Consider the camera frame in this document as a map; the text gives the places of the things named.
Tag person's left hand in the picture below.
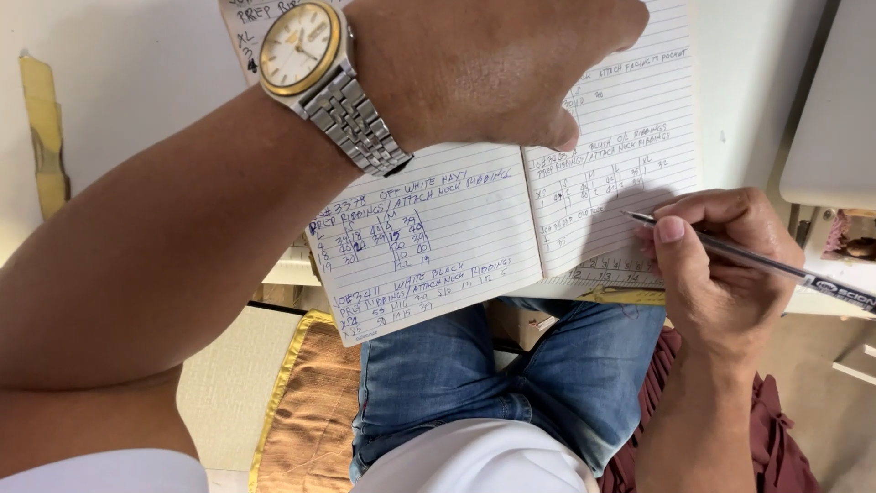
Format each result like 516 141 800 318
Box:
345 0 651 153

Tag person's right hand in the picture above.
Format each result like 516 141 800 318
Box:
634 187 807 374

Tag clear ballpoint pen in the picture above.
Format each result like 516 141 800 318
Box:
620 210 876 316

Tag lined paper notebook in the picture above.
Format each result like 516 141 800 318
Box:
219 0 703 348

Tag silver and gold wristwatch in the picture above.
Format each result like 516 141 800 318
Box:
259 0 414 178

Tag maroon cloth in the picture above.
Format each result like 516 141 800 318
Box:
597 326 824 493

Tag blue denim jeans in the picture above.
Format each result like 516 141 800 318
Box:
349 297 668 484

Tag white shirt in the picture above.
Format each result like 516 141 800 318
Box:
0 418 602 493

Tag orange cushion with yellow trim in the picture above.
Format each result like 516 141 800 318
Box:
248 309 364 493

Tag white padded seat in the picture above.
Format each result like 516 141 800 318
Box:
176 304 310 473

